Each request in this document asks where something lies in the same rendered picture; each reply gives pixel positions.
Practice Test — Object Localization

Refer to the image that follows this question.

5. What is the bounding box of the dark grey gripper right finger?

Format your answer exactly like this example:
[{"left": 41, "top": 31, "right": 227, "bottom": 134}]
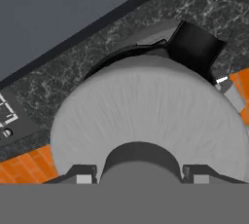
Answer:
[{"left": 181, "top": 164, "right": 248, "bottom": 185}]

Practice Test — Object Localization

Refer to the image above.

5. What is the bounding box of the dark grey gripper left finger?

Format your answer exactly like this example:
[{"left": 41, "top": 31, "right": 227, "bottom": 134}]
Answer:
[{"left": 43, "top": 164, "right": 98, "bottom": 185}]

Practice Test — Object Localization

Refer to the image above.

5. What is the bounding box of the dark grey hob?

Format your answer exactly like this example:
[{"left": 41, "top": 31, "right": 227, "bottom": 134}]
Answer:
[{"left": 0, "top": 87, "right": 42, "bottom": 148}]

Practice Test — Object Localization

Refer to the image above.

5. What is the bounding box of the grey flat block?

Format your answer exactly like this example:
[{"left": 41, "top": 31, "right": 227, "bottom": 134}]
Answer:
[{"left": 214, "top": 75, "right": 246, "bottom": 113}]

